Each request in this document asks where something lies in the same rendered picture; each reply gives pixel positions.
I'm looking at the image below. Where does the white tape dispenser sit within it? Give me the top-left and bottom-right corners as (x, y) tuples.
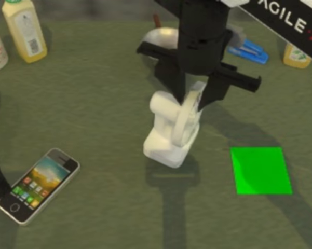
(142, 81), (206, 169)

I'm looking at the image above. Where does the green square mat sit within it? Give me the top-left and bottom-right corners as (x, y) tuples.
(230, 146), (294, 196)

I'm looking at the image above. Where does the blue stapler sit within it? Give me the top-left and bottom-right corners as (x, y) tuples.
(227, 38), (270, 64)

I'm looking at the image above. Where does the small yellow bottle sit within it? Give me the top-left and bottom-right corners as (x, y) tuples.
(282, 43), (312, 70)

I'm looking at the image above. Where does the tall yellow bottle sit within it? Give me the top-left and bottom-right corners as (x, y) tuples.
(1, 0), (48, 64)

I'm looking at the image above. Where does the silver smartphone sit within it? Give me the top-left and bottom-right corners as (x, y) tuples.
(0, 148), (81, 226)

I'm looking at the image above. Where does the silver bell with brown handle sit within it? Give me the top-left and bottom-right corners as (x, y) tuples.
(141, 13), (180, 62)

